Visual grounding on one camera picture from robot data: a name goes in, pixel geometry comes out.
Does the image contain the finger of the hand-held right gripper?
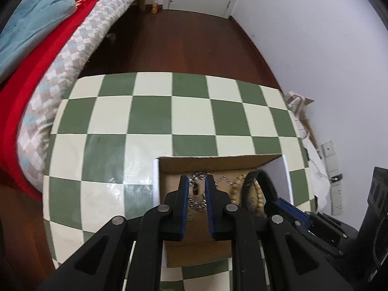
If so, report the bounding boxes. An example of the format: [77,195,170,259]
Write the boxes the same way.
[272,198,313,228]

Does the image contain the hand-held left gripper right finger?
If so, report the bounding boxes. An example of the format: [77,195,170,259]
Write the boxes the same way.
[204,176,354,291]

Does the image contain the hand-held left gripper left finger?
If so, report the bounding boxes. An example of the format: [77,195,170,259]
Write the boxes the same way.
[36,174,190,291]

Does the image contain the silver charm chain bracelet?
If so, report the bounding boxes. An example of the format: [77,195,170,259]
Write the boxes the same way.
[214,176,240,188]

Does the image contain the wooden bead bracelet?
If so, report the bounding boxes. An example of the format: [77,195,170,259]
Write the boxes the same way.
[229,174,267,217]

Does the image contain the thick silver chain bracelet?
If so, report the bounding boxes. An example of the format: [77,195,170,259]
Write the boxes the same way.
[186,172,213,219]

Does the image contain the black wrist band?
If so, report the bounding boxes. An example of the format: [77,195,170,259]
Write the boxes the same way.
[241,170,278,216]

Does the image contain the white cloth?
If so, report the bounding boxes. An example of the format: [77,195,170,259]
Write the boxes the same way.
[303,145,331,216]

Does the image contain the green white checkered tablecloth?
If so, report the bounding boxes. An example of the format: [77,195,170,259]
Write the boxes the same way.
[42,72,310,291]

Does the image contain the white grid tote bag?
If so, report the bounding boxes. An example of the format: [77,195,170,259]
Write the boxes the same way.
[283,91,314,140]

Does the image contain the grey white checkered quilt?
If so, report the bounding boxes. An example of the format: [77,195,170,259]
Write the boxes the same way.
[16,0,146,193]

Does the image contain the bed with checkered mattress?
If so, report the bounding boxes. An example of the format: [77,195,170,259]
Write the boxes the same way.
[0,0,143,201]

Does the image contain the blue blanket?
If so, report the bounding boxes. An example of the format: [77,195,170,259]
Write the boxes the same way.
[0,0,76,76]

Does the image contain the white wall socket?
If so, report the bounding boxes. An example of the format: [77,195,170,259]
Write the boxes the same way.
[329,185,343,216]
[321,141,335,158]
[324,154,338,173]

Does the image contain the white charging cable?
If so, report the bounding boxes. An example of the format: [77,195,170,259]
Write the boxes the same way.
[307,158,334,182]

